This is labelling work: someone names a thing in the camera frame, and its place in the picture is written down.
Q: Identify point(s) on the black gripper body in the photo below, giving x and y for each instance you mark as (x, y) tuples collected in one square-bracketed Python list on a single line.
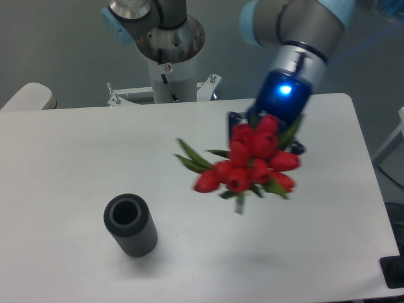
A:
[(283, 96)]

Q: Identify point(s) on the red tulip bouquet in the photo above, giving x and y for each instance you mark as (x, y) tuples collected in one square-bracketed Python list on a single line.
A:
[(259, 165)]

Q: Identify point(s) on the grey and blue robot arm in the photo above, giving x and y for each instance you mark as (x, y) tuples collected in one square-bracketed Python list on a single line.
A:
[(307, 32)]

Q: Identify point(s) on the dark grey ribbed vase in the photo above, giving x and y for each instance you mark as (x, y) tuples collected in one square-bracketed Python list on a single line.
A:
[(128, 219)]

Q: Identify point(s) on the white furniture at right edge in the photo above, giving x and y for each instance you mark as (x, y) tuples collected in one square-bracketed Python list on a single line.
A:
[(390, 144)]

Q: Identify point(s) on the white chair backrest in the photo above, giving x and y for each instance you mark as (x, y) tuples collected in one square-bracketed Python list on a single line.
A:
[(32, 96)]

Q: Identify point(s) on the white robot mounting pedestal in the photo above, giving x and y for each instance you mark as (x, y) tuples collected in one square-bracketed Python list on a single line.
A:
[(172, 59)]

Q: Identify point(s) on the black table cable port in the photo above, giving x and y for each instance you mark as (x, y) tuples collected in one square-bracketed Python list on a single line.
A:
[(392, 268)]

